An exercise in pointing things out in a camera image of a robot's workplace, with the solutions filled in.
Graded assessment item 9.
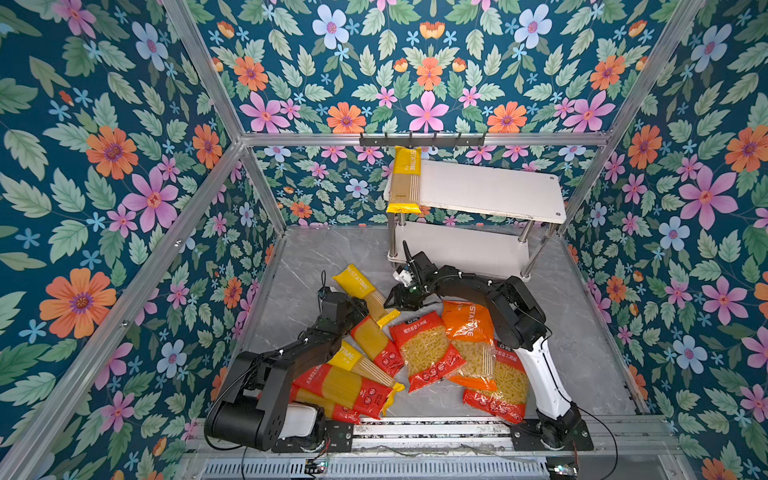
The red spaghetti package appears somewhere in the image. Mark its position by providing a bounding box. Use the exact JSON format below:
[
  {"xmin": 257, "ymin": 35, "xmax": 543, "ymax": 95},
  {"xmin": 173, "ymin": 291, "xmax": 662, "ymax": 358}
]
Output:
[
  {"xmin": 292, "ymin": 364, "xmax": 395, "ymax": 419},
  {"xmin": 351, "ymin": 317, "xmax": 405, "ymax": 377},
  {"xmin": 291, "ymin": 386, "xmax": 361, "ymax": 425}
]

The yellow spaghetti package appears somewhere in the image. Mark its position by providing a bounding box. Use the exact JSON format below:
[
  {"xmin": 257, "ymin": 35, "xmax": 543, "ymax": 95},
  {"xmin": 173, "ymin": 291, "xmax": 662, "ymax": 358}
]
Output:
[
  {"xmin": 387, "ymin": 146, "xmax": 422, "ymax": 214},
  {"xmin": 333, "ymin": 264, "xmax": 400, "ymax": 328},
  {"xmin": 329, "ymin": 340, "xmax": 405, "ymax": 413}
]

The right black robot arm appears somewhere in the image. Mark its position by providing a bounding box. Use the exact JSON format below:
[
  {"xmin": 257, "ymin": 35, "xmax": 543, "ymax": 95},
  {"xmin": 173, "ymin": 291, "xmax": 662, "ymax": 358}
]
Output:
[{"xmin": 385, "ymin": 241, "xmax": 582, "ymax": 450}]

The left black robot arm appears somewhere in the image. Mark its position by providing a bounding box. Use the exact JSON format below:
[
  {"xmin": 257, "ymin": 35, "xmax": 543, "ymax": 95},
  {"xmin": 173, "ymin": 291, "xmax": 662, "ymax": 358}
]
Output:
[{"xmin": 204, "ymin": 287, "xmax": 369, "ymax": 452}]

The orange macaroni bag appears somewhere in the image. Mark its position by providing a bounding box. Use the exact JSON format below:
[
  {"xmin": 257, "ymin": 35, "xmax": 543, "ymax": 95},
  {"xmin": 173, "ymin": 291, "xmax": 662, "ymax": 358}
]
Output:
[{"xmin": 441, "ymin": 301, "xmax": 497, "ymax": 391}]

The white two-tier shelf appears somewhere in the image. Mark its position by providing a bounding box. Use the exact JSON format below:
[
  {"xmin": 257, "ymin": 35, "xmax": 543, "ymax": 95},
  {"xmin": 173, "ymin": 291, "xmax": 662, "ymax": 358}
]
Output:
[{"xmin": 387, "ymin": 160, "xmax": 566, "ymax": 281}]

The red macaroni bag left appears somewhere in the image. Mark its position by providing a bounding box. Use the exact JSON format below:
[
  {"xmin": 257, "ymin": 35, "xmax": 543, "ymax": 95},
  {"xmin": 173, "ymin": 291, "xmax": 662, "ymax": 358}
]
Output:
[{"xmin": 390, "ymin": 312, "xmax": 467, "ymax": 393}]

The red macaroni bag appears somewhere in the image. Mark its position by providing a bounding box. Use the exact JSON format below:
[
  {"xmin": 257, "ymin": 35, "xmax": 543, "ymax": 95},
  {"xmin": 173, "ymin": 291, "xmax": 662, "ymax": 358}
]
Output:
[
  {"xmin": 390, "ymin": 312, "xmax": 467, "ymax": 393},
  {"xmin": 462, "ymin": 340, "xmax": 529, "ymax": 424}
]

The red macaroni bag right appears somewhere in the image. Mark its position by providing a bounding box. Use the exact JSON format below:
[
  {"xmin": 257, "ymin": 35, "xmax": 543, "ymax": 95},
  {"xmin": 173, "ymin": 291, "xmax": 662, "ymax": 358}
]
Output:
[{"xmin": 462, "ymin": 340, "xmax": 529, "ymax": 424}]

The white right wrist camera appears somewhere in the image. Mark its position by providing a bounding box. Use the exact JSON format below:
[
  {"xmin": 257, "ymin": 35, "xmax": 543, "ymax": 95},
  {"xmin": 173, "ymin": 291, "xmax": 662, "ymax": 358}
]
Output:
[{"xmin": 393, "ymin": 266, "xmax": 418, "ymax": 289}]

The black wall hook rack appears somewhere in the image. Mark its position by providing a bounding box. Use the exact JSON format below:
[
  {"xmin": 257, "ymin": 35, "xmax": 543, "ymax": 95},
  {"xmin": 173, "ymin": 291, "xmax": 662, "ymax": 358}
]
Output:
[{"xmin": 358, "ymin": 132, "xmax": 486, "ymax": 149}]

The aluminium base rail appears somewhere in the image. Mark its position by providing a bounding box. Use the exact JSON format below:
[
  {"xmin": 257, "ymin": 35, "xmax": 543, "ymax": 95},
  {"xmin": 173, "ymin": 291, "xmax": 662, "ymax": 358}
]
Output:
[{"xmin": 178, "ymin": 416, "xmax": 695, "ymax": 479}]

